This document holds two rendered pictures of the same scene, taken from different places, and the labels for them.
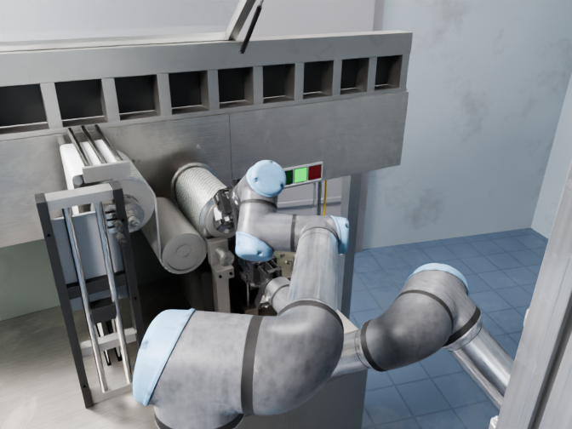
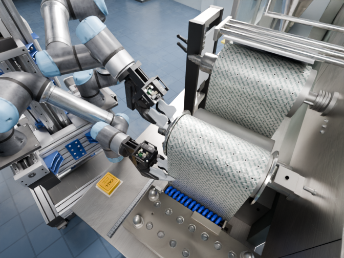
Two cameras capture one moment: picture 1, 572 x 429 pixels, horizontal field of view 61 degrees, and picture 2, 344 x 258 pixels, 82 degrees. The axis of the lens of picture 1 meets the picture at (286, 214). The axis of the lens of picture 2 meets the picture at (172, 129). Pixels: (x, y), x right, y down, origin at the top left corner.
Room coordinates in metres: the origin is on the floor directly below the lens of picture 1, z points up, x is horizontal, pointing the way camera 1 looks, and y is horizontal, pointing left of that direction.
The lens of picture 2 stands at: (1.46, -0.02, 1.70)
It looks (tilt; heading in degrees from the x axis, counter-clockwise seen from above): 51 degrees down; 152
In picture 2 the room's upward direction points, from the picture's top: straight up
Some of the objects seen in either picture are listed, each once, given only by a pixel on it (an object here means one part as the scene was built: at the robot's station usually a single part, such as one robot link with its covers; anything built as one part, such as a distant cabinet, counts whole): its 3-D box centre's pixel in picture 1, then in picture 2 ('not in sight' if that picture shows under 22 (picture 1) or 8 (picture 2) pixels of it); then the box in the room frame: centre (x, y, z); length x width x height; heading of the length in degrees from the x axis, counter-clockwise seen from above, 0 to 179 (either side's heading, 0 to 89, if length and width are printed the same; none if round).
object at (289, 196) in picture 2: not in sight; (279, 185); (1.40, 0.30, 1.25); 0.07 x 0.04 x 0.04; 29
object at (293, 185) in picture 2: not in sight; (288, 180); (1.41, 0.31, 1.28); 0.06 x 0.05 x 0.02; 29
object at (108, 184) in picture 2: not in sight; (108, 183); (1.02, -0.09, 0.91); 0.07 x 0.07 x 0.02; 29
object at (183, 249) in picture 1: (170, 232); (227, 139); (1.20, 0.33, 1.18); 0.26 x 0.12 x 0.12; 29
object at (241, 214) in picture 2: (197, 271); (218, 185); (1.27, 0.28, 1.00); 0.33 x 0.07 x 0.20; 29
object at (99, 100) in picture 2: not in sight; (91, 96); (0.38, -0.02, 0.87); 0.15 x 0.15 x 0.10
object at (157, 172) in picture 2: not in sight; (161, 173); (1.18, 0.09, 1.12); 0.09 x 0.03 x 0.06; 28
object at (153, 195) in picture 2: not in sight; (153, 193); (1.20, 0.04, 1.05); 0.04 x 0.04 x 0.04
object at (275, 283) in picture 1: (278, 293); (123, 144); (1.01, 0.02, 1.11); 0.08 x 0.05 x 0.08; 119
